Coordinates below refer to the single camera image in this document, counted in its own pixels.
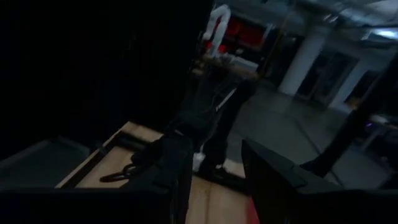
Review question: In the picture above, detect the black table cable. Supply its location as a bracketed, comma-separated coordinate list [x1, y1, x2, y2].
[99, 163, 142, 184]

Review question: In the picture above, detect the pink plastic bin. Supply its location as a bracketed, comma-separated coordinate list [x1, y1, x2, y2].
[247, 195, 261, 224]

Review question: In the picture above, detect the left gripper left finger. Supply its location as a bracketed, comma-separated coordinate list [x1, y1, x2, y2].
[121, 136, 194, 224]

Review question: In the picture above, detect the white building pillar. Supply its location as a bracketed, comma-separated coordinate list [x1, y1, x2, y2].
[278, 24, 331, 96]
[329, 58, 371, 110]

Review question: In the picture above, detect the black metal pole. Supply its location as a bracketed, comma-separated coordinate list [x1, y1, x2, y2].
[301, 55, 398, 179]

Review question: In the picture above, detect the black partition curtain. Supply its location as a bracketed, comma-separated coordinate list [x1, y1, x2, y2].
[0, 0, 215, 159]

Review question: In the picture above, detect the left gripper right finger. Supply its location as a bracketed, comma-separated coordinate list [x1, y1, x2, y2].
[241, 139, 343, 224]

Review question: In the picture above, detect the red background cabinet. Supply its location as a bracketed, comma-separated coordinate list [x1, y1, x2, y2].
[226, 17, 269, 48]

